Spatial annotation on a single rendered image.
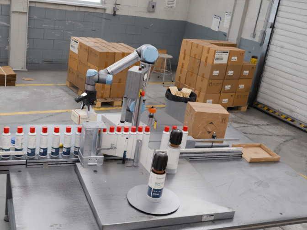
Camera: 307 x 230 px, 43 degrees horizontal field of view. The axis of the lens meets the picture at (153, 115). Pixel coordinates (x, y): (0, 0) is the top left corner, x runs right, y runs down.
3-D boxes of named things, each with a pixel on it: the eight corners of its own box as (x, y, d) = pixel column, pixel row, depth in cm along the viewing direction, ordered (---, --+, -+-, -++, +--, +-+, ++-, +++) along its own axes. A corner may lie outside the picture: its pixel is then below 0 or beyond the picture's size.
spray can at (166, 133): (161, 154, 287) (165, 128, 281) (158, 150, 292) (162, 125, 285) (167, 154, 289) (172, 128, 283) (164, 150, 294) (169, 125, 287)
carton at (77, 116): (76, 124, 297) (77, 115, 294) (71, 118, 306) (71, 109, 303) (96, 123, 305) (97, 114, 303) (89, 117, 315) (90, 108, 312)
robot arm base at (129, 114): (125, 122, 316) (128, 111, 314) (118, 117, 329) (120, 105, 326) (142, 123, 324) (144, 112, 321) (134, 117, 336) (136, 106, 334)
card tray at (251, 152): (249, 162, 310) (250, 158, 308) (231, 148, 332) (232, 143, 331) (279, 161, 322) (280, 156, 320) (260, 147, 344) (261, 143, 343)
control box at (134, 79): (124, 96, 268) (127, 70, 261) (130, 91, 283) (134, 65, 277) (138, 100, 266) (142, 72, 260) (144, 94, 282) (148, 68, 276)
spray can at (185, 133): (179, 153, 294) (184, 127, 287) (176, 149, 298) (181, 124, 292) (185, 152, 296) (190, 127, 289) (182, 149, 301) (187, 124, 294)
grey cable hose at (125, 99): (120, 123, 278) (124, 95, 272) (119, 121, 281) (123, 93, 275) (125, 123, 280) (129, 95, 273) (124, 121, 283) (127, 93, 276)
